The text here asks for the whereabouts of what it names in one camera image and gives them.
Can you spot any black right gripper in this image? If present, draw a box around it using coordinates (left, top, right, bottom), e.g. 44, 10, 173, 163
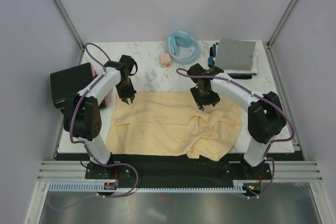
190, 85, 221, 111

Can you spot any yellow t shirt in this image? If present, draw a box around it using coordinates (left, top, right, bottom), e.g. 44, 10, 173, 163
106, 92, 242, 161

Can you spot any small pink cube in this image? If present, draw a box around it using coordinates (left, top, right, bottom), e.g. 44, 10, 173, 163
159, 53, 172, 68

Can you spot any black pink drawer organizer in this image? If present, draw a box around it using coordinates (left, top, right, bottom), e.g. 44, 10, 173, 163
50, 63, 98, 113

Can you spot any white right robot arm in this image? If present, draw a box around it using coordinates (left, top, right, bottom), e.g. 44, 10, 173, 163
186, 64, 287, 179

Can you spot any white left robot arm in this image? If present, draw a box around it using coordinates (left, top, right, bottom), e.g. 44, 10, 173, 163
64, 55, 138, 178

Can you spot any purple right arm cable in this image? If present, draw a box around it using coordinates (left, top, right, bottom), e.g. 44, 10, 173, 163
175, 68, 296, 200

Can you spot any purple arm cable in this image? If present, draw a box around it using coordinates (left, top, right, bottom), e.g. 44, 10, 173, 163
48, 42, 140, 211
175, 68, 296, 200

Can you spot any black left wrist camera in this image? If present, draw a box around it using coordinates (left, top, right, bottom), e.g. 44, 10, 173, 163
120, 55, 138, 76

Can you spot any aluminium frame post right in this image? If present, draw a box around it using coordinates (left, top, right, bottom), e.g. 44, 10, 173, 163
265, 0, 316, 49

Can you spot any aluminium frame post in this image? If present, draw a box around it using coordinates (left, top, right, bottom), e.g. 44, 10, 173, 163
265, 0, 316, 49
52, 0, 84, 52

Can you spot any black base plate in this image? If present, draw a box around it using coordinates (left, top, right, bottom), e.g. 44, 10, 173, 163
55, 152, 309, 189

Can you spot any white slotted cable duct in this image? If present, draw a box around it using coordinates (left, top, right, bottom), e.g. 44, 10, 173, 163
48, 181, 247, 193

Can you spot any aluminium frame rail front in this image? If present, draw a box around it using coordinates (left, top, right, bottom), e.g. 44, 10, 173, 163
37, 160, 322, 182

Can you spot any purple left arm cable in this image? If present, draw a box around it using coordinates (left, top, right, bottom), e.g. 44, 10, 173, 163
48, 42, 140, 211

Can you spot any aluminium frame post left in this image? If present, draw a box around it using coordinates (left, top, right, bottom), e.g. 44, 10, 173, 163
52, 0, 84, 52

